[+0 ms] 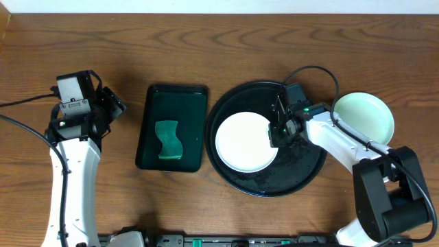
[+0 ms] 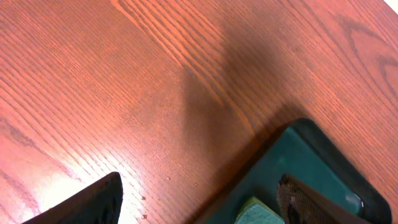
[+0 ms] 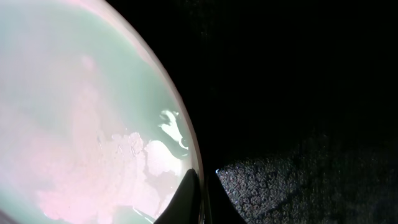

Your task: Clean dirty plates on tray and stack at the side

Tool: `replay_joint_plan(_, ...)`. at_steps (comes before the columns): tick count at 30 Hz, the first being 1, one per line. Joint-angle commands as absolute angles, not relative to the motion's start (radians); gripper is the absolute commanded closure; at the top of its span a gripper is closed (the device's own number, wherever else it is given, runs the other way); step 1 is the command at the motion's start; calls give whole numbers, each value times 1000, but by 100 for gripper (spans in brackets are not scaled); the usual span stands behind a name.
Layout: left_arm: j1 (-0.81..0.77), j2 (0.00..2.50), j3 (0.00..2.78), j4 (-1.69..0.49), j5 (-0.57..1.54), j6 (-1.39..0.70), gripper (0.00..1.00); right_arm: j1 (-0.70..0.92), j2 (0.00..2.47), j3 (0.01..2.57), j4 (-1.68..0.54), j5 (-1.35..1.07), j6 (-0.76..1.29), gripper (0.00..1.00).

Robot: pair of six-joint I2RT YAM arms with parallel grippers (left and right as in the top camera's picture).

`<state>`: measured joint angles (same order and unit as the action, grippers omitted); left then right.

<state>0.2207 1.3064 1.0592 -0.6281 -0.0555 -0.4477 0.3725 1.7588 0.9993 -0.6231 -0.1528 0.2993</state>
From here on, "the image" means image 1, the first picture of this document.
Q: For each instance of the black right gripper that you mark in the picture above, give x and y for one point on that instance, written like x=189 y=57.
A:
x=275 y=139

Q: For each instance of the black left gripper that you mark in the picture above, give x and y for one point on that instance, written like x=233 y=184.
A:
x=112 y=103

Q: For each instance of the white pinkish plate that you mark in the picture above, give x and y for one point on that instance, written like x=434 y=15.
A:
x=242 y=142

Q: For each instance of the green scrub sponge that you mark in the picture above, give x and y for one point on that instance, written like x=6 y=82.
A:
x=172 y=148

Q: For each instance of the mint plate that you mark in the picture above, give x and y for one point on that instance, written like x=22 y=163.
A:
x=367 y=114

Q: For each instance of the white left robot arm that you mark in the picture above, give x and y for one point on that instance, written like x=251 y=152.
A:
x=75 y=133

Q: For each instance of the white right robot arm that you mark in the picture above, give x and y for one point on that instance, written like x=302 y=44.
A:
x=391 y=196

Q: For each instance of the black round tray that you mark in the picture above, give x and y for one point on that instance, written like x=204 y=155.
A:
x=293 y=167

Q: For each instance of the dark green rectangular tray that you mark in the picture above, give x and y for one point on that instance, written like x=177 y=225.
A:
x=185 y=104

